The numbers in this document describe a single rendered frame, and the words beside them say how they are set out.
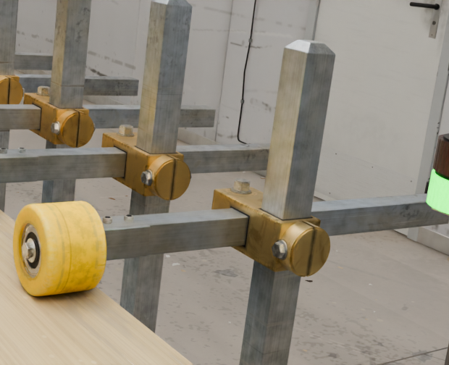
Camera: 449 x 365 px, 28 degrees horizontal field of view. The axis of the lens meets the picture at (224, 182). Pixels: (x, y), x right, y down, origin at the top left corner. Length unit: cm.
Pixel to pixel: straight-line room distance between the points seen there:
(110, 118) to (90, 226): 59
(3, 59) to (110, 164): 46
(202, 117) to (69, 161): 43
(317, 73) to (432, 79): 341
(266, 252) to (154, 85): 27
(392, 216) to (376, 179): 346
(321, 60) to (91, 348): 33
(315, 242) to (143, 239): 16
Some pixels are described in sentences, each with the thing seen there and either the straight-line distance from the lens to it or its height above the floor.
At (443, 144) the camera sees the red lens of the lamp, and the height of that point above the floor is 110.
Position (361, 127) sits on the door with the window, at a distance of 455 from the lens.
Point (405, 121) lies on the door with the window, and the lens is 435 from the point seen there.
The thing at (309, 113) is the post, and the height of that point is 107.
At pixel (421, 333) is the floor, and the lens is 329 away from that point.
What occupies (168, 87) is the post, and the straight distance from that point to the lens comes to 105.
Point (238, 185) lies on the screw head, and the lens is 94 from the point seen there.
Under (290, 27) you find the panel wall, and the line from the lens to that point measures 494.
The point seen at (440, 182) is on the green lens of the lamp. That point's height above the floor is 108.
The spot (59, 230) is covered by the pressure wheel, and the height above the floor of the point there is 97.
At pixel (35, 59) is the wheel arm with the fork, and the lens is 185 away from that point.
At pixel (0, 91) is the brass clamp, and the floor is 95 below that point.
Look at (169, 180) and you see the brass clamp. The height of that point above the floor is 95.
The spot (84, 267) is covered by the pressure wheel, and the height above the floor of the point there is 94.
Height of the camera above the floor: 121
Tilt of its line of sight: 14 degrees down
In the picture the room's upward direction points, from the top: 7 degrees clockwise
